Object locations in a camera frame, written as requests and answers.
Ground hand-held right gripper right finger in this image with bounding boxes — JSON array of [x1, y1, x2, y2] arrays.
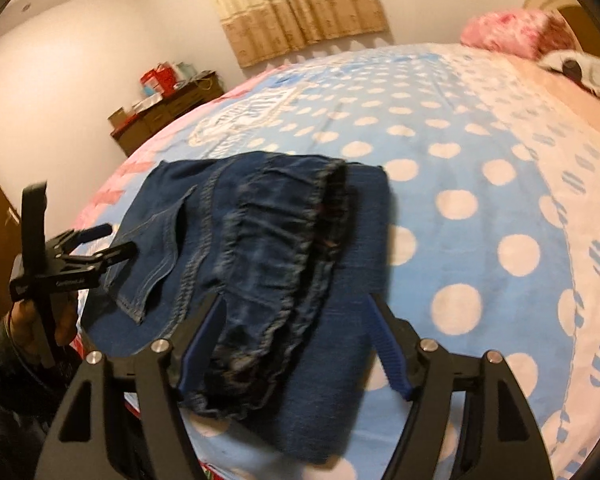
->
[[367, 292, 554, 480]]

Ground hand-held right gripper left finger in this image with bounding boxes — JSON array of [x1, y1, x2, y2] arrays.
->
[[35, 292, 227, 480]]

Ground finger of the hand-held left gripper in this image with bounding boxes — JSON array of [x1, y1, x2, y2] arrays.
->
[[87, 241, 140, 275], [69, 224, 114, 253]]

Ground blue denim pants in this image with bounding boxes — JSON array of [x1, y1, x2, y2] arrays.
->
[[86, 151, 392, 465]]

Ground person's left forearm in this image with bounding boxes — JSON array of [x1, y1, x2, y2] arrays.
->
[[0, 320, 87, 423]]

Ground person's left hand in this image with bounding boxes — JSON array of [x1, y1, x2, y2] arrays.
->
[[4, 292, 80, 362]]

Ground brown wooden dresser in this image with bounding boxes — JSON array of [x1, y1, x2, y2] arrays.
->
[[110, 72, 226, 158]]

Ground red gift bag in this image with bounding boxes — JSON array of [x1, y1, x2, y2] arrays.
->
[[139, 62, 179, 97]]

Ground blue polka dot blanket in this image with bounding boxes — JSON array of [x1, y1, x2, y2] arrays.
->
[[72, 42, 600, 480]]

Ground person's dark jacket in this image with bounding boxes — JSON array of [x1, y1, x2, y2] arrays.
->
[[0, 405, 48, 480]]

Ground beige patterned curtain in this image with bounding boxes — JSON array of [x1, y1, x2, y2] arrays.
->
[[194, 0, 397, 69]]

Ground peach cloth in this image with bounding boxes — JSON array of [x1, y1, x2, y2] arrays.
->
[[505, 55, 600, 133]]

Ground white plush toy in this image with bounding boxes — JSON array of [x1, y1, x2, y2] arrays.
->
[[536, 49, 600, 112]]

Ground pink fluffy pillow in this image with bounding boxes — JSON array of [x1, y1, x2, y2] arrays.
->
[[459, 8, 577, 62]]

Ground wooden headboard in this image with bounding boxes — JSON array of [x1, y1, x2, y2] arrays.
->
[[522, 0, 600, 61]]

